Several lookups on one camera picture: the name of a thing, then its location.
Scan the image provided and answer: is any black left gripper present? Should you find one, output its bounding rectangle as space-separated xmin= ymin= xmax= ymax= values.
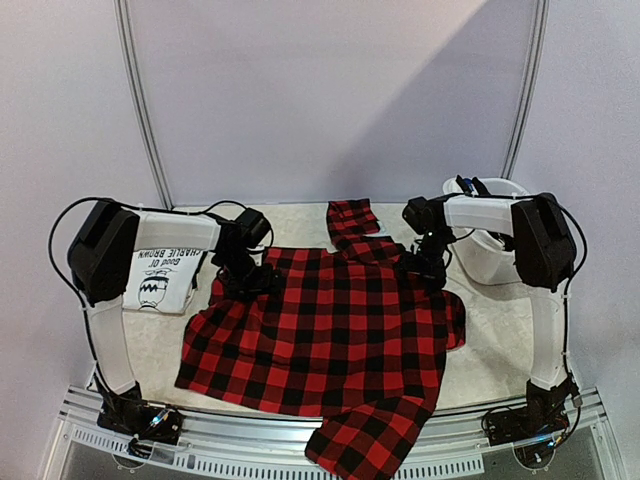
xmin=218 ymin=250 xmax=283 ymax=303

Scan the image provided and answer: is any white and green t-shirt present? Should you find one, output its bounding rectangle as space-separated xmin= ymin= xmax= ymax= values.
xmin=123 ymin=248 xmax=205 ymax=315

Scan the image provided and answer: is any red black plaid flannel shirt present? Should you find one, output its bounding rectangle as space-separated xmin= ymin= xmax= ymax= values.
xmin=175 ymin=199 xmax=466 ymax=479

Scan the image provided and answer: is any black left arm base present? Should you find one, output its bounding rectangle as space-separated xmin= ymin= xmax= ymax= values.
xmin=97 ymin=382 xmax=185 ymax=445

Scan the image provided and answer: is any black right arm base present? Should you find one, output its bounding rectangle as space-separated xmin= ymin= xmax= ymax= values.
xmin=481 ymin=377 xmax=582 ymax=448

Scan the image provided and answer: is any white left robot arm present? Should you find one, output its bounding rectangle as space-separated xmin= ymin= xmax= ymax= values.
xmin=67 ymin=198 xmax=280 ymax=395

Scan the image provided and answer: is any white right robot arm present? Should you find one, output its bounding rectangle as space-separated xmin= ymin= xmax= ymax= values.
xmin=399 ymin=192 xmax=577 ymax=392

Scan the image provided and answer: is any white plastic laundry basket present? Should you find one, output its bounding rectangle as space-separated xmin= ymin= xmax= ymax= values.
xmin=442 ymin=177 xmax=529 ymax=286

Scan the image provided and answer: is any dark patterned clothes pile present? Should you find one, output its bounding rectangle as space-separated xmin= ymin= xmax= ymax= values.
xmin=455 ymin=175 xmax=491 ymax=197

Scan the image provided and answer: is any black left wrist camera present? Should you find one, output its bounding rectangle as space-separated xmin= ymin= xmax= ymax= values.
xmin=235 ymin=208 xmax=271 ymax=249

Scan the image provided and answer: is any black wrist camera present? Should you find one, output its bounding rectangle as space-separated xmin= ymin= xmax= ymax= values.
xmin=235 ymin=208 xmax=271 ymax=249
xmin=402 ymin=196 xmax=441 ymax=235

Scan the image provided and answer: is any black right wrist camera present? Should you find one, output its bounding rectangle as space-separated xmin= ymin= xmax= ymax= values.
xmin=402 ymin=196 xmax=441 ymax=235

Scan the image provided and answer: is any aluminium front rail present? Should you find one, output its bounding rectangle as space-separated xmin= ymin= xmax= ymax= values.
xmin=42 ymin=387 xmax=626 ymax=479

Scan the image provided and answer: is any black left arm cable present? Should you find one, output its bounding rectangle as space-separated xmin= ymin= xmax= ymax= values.
xmin=48 ymin=196 xmax=251 ymax=386

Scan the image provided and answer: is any right aluminium frame post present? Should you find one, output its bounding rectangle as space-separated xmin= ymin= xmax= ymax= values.
xmin=501 ymin=0 xmax=550 ymax=179

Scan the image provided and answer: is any aluminium frame post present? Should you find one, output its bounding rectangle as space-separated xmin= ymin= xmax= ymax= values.
xmin=114 ymin=0 xmax=175 ymax=210
xmin=501 ymin=0 xmax=550 ymax=179

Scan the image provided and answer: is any left aluminium frame post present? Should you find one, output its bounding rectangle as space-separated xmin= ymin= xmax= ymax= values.
xmin=114 ymin=0 xmax=175 ymax=210

